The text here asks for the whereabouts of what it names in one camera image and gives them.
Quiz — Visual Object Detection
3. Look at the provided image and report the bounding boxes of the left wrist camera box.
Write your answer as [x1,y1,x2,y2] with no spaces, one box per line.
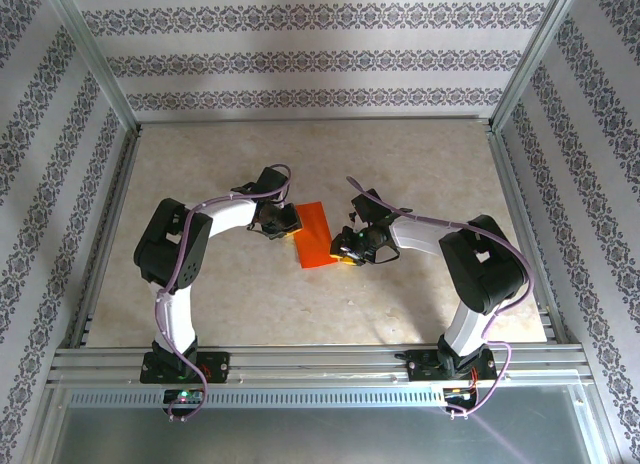
[230,166,293,205]

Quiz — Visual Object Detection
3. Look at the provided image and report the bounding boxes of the aluminium table edge rail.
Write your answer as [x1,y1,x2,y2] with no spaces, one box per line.
[137,114,494,126]

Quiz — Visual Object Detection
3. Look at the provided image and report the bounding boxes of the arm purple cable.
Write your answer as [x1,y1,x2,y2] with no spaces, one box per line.
[155,163,294,424]
[346,176,535,419]

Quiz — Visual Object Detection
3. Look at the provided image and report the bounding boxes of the slotted metal strip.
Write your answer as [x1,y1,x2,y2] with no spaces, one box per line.
[67,387,451,409]

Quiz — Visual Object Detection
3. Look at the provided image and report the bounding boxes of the circuit board with green light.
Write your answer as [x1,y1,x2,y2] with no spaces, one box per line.
[162,387,206,404]

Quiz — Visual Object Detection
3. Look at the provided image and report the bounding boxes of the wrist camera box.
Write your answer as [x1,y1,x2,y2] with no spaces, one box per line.
[230,166,293,205]
[348,187,401,226]

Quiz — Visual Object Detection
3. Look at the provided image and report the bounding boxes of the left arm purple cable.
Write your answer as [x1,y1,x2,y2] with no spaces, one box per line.
[155,163,294,424]

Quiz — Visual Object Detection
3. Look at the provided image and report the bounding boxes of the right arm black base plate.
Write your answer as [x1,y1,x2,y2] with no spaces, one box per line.
[407,350,497,384]

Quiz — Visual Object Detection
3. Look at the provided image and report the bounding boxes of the aluminium frame post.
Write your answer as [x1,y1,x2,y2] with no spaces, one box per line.
[42,0,141,135]
[489,0,586,133]

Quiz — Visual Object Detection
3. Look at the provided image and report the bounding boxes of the aluminium table side rail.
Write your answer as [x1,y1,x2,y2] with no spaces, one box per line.
[489,128,574,348]
[67,128,144,350]

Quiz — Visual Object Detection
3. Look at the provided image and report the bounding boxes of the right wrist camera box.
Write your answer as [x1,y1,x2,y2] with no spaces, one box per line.
[348,187,401,226]

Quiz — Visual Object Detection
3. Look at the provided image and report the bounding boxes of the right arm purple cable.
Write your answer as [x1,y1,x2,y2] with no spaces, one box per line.
[346,176,535,419]

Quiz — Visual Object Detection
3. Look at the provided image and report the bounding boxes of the aluminium mounting rail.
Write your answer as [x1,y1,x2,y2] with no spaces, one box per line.
[47,346,594,388]

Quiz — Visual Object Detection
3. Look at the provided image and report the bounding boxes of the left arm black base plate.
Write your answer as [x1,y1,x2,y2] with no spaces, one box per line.
[139,351,232,385]

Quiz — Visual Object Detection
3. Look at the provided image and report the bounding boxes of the grey metal sheet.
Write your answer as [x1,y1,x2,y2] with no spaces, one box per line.
[47,406,604,464]

